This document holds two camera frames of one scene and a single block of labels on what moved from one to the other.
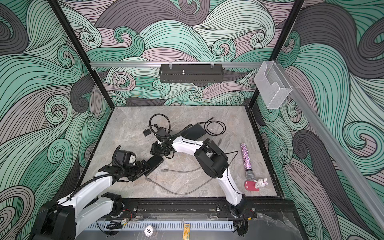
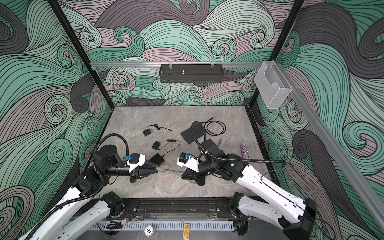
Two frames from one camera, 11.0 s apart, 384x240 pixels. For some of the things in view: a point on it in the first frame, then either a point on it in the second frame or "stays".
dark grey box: (194, 132) stays
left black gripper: (140, 170) stays
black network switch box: (154, 162) stays
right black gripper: (153, 150) to (195, 175)
